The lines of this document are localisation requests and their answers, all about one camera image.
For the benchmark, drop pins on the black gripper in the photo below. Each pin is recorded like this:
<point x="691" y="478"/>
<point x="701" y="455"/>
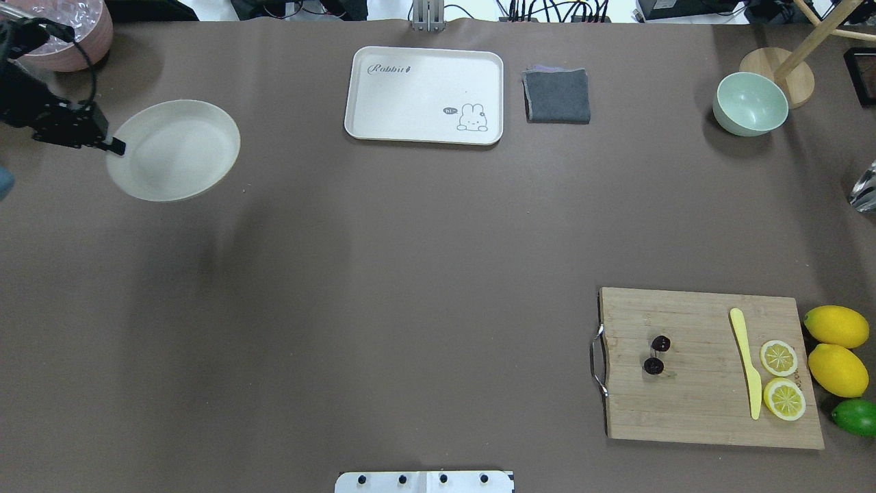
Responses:
<point x="29" y="101"/>

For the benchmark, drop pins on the dark red cherry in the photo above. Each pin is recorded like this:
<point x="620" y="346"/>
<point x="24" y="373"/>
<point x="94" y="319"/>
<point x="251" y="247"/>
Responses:
<point x="653" y="366"/>
<point x="661" y="344"/>

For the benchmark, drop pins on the white rabbit tray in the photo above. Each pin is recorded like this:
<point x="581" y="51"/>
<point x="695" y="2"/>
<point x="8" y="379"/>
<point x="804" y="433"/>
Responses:
<point x="432" y="95"/>

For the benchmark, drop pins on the cream round plate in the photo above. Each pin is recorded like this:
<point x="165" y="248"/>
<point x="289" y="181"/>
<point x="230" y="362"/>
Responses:
<point x="174" y="150"/>

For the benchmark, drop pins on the grey folded cloth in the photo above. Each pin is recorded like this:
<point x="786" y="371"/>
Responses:
<point x="557" y="95"/>

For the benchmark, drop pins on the bamboo cutting board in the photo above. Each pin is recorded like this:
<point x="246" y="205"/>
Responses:
<point x="701" y="397"/>

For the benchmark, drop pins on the mint green bowl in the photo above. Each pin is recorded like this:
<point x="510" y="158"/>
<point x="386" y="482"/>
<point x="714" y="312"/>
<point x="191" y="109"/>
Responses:
<point x="747" y="104"/>

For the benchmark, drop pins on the yellow plastic knife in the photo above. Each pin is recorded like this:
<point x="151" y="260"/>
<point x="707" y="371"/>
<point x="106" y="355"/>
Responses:
<point x="752" y="376"/>

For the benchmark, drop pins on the wooden cup stand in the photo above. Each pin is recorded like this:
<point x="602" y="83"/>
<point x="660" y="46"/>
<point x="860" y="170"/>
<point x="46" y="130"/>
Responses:
<point x="789" y="70"/>

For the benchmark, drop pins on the lower lemon slice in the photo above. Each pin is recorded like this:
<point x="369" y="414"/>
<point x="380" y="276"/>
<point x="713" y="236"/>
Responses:
<point x="778" y="358"/>

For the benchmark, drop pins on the lemon slice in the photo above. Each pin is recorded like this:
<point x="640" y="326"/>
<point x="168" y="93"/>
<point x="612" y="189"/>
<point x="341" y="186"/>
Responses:
<point x="778" y="358"/>
<point x="784" y="399"/>

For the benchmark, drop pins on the upper lemon slice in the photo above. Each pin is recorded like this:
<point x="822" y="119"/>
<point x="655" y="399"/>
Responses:
<point x="784" y="399"/>

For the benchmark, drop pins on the yellow lemon outer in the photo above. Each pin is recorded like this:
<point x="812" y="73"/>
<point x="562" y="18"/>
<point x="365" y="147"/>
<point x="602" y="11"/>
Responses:
<point x="835" y="324"/>

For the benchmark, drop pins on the clear glass cup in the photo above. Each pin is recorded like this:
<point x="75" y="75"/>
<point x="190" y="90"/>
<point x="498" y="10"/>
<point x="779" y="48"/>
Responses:
<point x="862" y="194"/>

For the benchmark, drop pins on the yellow lemon near lime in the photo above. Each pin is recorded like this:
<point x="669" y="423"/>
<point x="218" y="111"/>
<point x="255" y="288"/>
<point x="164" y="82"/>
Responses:
<point x="838" y="370"/>

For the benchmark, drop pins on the green lime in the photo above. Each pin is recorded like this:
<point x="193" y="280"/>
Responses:
<point x="856" y="416"/>

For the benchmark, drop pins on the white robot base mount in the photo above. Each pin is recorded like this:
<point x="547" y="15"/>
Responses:
<point x="426" y="481"/>

